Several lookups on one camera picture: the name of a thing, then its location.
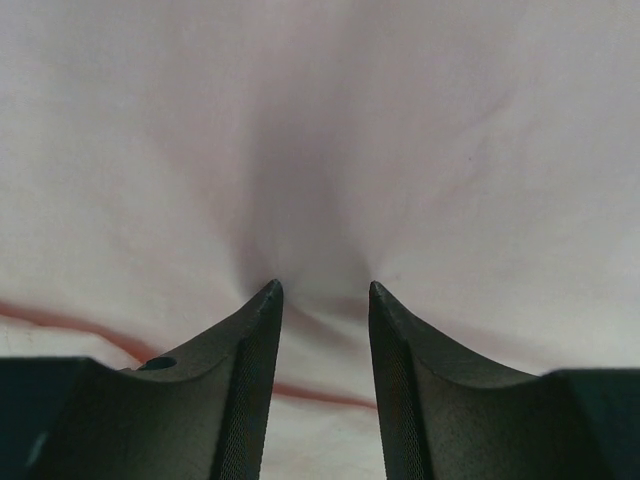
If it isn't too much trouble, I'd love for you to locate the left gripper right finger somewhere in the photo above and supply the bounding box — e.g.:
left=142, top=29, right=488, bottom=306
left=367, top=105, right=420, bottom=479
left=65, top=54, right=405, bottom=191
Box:
left=368, top=282, right=639, bottom=480

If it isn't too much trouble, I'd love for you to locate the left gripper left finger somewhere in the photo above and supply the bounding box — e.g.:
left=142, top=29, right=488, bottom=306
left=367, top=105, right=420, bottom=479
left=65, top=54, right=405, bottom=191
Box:
left=1, top=281, right=283, bottom=480

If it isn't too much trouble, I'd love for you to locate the salmon pink t-shirt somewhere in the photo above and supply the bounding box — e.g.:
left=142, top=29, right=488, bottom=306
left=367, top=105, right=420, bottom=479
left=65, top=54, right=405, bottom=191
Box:
left=1, top=1, right=639, bottom=479

